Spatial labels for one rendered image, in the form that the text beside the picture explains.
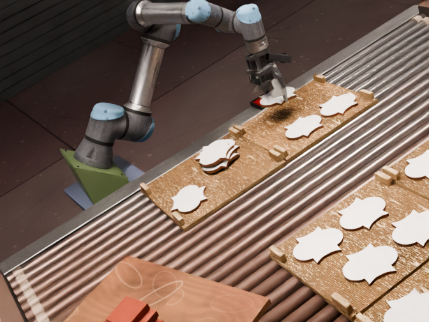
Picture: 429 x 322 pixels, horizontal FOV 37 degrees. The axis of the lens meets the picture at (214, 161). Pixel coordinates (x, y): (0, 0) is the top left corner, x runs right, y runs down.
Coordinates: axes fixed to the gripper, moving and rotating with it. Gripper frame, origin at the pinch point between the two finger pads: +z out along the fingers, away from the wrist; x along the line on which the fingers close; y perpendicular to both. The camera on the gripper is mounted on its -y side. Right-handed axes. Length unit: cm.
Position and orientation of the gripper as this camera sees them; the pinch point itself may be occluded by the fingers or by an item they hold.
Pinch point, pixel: (277, 96)
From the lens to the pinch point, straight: 234.8
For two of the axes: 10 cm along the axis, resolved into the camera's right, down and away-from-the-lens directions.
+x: 5.7, 2.7, -7.8
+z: 3.0, 8.2, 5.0
